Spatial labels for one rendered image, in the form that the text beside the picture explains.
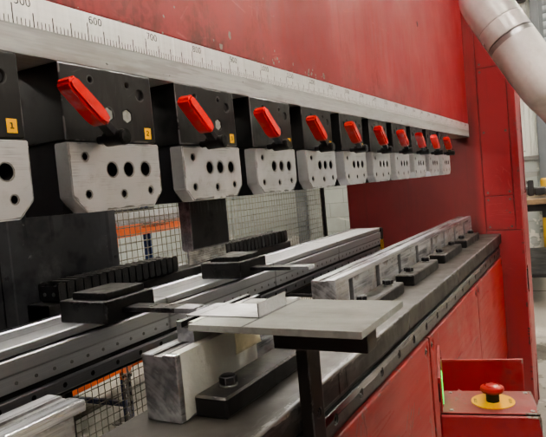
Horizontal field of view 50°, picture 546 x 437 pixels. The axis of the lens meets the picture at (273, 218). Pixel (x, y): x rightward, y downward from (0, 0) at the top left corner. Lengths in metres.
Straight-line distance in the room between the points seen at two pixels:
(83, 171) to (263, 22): 0.53
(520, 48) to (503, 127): 1.76
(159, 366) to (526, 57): 0.82
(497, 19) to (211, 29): 0.54
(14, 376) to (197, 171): 0.41
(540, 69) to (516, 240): 1.83
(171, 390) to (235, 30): 0.57
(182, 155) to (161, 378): 0.31
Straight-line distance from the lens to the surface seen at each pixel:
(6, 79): 0.64
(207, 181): 0.86
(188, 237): 0.88
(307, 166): 1.16
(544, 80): 1.17
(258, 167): 0.99
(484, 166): 2.93
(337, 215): 8.96
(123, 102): 0.74
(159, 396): 0.86
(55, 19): 0.70
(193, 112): 0.79
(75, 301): 1.05
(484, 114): 2.94
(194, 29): 0.90
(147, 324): 1.16
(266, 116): 0.96
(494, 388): 1.11
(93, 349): 1.06
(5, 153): 0.62
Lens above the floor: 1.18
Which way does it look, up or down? 3 degrees down
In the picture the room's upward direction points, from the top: 5 degrees counter-clockwise
